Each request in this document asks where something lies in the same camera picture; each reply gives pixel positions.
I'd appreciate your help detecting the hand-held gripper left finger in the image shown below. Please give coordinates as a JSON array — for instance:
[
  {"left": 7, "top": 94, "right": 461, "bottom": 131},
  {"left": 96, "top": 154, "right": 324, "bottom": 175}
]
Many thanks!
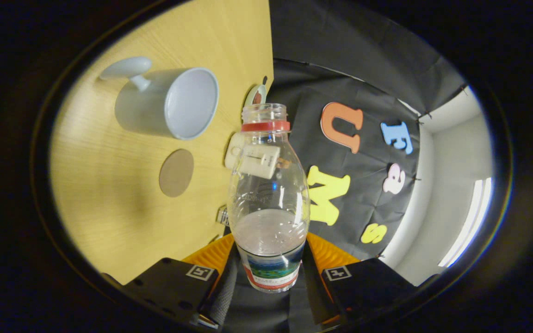
[{"left": 123, "top": 234, "right": 240, "bottom": 330}]

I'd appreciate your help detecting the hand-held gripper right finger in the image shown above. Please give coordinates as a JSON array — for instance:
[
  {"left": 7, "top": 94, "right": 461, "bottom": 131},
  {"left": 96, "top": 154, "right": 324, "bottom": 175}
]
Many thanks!
[{"left": 303, "top": 233, "right": 417, "bottom": 324}]

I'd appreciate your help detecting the clear plastic juice bottle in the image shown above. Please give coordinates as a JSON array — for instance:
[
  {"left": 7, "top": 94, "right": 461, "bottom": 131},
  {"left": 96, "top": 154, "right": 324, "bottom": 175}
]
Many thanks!
[{"left": 227, "top": 103, "right": 311, "bottom": 293}]

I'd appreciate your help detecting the round brown coaster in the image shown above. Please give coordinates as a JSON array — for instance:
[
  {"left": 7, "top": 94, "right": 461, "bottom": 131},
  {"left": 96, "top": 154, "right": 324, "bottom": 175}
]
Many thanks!
[{"left": 159, "top": 148, "right": 195, "bottom": 198}]

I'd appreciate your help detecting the light grey cup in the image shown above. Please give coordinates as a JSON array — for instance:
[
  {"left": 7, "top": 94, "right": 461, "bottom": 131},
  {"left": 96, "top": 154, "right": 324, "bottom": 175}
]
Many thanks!
[{"left": 99, "top": 56, "right": 219, "bottom": 141}]

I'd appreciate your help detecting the wooden table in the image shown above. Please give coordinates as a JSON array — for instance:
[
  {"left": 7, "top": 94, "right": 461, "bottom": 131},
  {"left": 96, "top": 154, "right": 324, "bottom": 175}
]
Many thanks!
[{"left": 49, "top": 0, "right": 275, "bottom": 285}]

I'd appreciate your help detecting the large ceiling light panel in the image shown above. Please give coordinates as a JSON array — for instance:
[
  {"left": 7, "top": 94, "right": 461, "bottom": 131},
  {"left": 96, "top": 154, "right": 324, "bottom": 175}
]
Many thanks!
[{"left": 438, "top": 178, "right": 493, "bottom": 268}]

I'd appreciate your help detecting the white toaster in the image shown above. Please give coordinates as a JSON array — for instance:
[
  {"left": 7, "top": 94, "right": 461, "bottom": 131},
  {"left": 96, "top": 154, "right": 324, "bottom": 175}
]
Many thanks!
[{"left": 224, "top": 132, "right": 282, "bottom": 180}]

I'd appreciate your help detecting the pale green plate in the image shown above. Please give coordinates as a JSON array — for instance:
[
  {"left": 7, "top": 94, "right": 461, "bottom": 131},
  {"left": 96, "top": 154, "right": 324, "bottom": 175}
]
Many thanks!
[{"left": 244, "top": 83, "right": 267, "bottom": 108}]

